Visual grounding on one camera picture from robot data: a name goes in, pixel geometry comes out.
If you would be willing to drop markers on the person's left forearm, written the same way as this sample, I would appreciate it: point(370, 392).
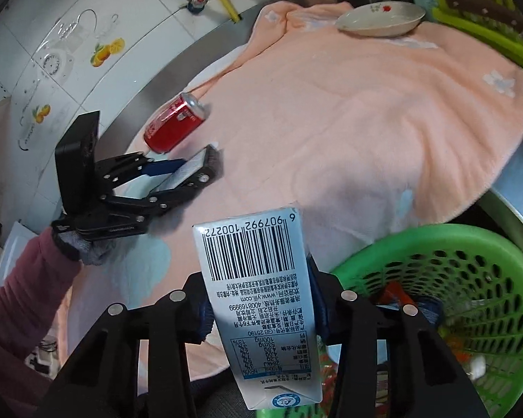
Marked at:
point(17, 305)

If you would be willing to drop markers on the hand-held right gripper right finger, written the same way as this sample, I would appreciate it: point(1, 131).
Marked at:
point(319, 313)

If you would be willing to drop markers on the white board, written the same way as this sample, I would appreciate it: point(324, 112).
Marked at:
point(19, 244)

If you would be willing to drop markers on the black printed box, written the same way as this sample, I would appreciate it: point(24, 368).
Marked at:
point(189, 170)

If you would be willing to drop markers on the metal gas valve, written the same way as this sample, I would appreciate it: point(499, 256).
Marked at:
point(196, 4)

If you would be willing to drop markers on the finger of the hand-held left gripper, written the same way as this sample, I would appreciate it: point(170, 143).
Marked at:
point(165, 166)
point(200, 178)

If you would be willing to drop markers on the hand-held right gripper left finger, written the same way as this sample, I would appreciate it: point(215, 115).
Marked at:
point(207, 318)

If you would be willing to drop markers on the person's left hand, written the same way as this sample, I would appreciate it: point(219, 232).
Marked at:
point(91, 250)

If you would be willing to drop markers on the green plastic basket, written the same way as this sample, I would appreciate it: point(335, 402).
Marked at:
point(440, 239)

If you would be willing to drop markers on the red soda can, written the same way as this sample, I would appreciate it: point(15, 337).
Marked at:
point(170, 124)

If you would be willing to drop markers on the green dish rack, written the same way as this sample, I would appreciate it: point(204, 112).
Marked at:
point(483, 39)

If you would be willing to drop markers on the small orange fruit wall sticker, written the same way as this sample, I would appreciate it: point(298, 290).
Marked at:
point(41, 114)

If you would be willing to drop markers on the peach flowered towel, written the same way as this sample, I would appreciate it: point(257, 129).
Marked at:
point(331, 139)

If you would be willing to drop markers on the white and blue milk carton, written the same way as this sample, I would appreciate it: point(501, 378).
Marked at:
point(252, 305)

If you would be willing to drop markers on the cream flowered plate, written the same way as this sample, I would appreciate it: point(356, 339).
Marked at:
point(375, 19)

